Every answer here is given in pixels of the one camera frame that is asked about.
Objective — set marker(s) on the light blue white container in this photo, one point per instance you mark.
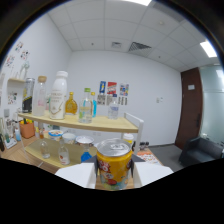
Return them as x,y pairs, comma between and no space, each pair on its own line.
17,135

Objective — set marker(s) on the brown door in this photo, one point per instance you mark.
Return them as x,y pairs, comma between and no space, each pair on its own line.
190,106

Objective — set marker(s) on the light blue drink bottle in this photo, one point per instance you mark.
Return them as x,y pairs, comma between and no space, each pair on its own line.
94,105

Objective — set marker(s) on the large white bottle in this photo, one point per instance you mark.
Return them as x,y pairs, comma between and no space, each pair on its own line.
58,98

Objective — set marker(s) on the red wall poster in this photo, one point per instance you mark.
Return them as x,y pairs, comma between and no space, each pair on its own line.
112,88

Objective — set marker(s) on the orange storage basket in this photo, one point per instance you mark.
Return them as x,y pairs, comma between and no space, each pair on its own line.
27,130

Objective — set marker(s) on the wooden wall shelf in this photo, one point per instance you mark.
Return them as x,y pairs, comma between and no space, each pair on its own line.
15,80

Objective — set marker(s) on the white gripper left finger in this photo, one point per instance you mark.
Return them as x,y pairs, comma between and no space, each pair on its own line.
78,173

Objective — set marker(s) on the QR code sheet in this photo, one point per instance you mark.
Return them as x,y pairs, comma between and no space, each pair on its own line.
110,99
101,99
122,100

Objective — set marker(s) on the drawing sheet on wall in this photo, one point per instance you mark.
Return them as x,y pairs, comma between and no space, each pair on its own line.
12,97

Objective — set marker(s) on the yellow drink can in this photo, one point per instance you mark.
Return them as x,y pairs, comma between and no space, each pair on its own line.
114,166

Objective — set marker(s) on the black armchair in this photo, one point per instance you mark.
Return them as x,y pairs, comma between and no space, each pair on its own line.
200,151

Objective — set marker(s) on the white blue wall poster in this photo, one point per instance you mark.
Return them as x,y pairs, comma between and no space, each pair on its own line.
124,89

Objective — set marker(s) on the glass jar cork lid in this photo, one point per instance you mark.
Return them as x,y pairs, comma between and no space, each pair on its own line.
40,98

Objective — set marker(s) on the ceiling light panel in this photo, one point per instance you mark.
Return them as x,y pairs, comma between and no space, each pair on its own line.
140,1
208,49

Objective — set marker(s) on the two-tier wooden shelf rack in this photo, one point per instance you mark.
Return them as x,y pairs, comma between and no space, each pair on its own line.
106,125

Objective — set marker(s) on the amber glass bottle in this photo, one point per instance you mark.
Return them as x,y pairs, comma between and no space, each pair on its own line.
71,106

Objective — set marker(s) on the square ceiling diffuser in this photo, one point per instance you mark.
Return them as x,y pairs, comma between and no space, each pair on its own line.
116,44

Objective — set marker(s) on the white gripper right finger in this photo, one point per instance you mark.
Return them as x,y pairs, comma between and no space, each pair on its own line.
150,171

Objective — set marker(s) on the white bowl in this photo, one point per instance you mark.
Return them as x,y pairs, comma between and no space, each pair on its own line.
69,137

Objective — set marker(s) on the ceiling air vent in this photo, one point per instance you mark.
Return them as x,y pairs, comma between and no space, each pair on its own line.
140,46

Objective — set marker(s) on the bowl with blue rim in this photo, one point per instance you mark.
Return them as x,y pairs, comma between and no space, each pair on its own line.
55,134

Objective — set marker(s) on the black and yellow can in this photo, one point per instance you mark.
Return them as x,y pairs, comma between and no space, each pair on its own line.
27,95

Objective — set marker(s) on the bowl with silver lid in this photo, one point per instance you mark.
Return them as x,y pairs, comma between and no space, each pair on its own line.
84,140

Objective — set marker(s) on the orange patterned paper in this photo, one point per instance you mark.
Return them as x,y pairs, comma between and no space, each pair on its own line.
148,157

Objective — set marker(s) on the white kitchen scale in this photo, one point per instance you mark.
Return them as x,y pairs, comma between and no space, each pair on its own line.
10,143

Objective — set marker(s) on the small water bottle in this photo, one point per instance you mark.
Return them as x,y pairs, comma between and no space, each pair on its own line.
113,108

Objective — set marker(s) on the clear bottle red label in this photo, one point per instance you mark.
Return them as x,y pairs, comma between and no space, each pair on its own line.
63,155

